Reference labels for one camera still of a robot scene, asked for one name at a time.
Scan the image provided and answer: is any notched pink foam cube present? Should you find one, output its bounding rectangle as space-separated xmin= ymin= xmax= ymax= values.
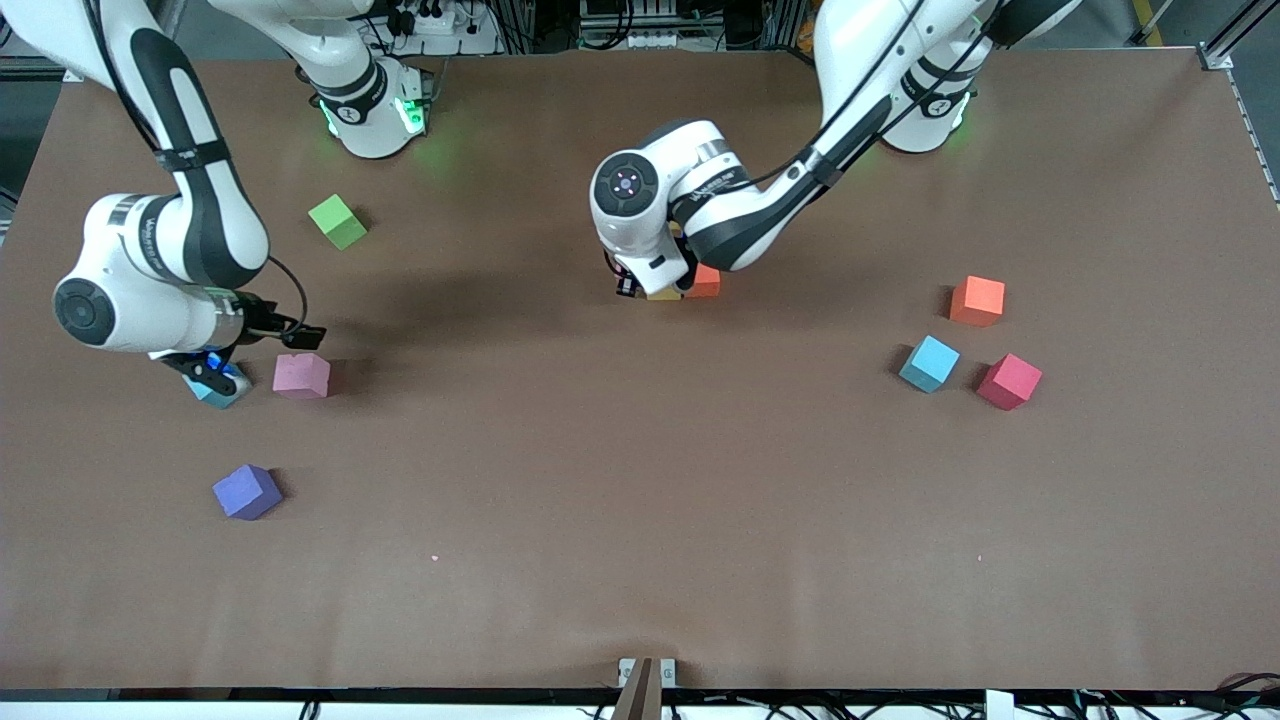
xmin=272 ymin=352 xmax=332 ymax=400

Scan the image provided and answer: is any purple foam cube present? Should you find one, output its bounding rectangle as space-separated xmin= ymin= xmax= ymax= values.
xmin=212 ymin=464 xmax=284 ymax=521

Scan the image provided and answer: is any cyan foam cube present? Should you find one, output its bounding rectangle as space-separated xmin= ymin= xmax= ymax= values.
xmin=190 ymin=375 xmax=253 ymax=410
xmin=898 ymin=335 xmax=961 ymax=394

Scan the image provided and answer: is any green foam cube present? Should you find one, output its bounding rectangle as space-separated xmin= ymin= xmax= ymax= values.
xmin=308 ymin=194 xmax=369 ymax=251

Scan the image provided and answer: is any brown paper table cover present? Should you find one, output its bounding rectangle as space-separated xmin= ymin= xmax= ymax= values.
xmin=0 ymin=48 xmax=1280 ymax=693

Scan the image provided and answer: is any grey electronics rack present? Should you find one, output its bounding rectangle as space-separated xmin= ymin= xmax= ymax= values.
xmin=578 ymin=0 xmax=701 ymax=49

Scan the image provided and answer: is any white power strip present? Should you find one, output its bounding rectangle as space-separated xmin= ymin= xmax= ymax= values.
xmin=385 ymin=0 xmax=501 ymax=56

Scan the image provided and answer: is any red foam cube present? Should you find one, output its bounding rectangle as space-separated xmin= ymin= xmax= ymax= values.
xmin=976 ymin=353 xmax=1044 ymax=412

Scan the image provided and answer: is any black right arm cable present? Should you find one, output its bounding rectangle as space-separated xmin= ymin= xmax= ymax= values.
xmin=85 ymin=0 xmax=311 ymax=336

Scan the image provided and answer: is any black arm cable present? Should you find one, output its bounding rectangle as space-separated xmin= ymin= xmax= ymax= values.
xmin=85 ymin=0 xmax=311 ymax=336
xmin=680 ymin=0 xmax=1001 ymax=216

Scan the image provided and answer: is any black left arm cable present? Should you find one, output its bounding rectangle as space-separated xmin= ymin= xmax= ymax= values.
xmin=680 ymin=0 xmax=1001 ymax=216

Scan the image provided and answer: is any aluminium frame post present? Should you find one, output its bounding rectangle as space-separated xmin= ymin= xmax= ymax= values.
xmin=1198 ymin=0 xmax=1280 ymax=73
xmin=0 ymin=30 xmax=86 ymax=83

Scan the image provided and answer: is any silver camera mount bracket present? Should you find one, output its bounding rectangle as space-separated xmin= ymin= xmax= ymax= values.
xmin=618 ymin=657 xmax=678 ymax=689

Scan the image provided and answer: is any brown camera pole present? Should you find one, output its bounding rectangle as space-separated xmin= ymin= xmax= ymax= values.
xmin=612 ymin=658 xmax=663 ymax=720

